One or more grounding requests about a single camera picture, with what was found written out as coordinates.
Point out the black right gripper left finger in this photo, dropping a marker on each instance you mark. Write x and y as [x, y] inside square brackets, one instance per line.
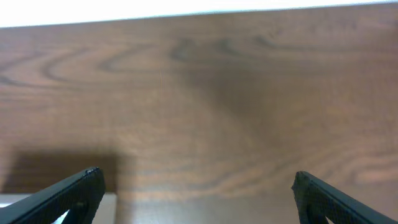
[78, 197]

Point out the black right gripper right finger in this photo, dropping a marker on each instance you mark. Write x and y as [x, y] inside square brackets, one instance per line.
[320, 203]

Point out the white cardboard box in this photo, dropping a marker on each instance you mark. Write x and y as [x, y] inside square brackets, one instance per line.
[105, 213]

